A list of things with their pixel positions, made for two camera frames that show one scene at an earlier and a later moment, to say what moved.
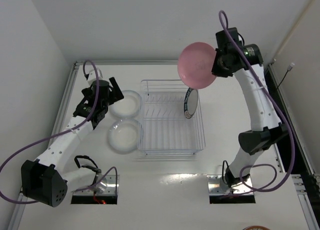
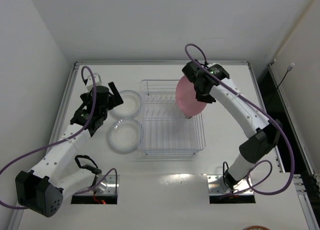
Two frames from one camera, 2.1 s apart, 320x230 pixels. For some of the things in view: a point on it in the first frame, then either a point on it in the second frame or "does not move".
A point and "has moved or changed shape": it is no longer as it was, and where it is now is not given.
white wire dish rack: (164, 128) does not move
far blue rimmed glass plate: (128, 106) does not move
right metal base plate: (216, 186) does not move
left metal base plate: (110, 188) does not move
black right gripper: (218, 65) -> (203, 90)
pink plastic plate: (195, 65) has moved or changed shape
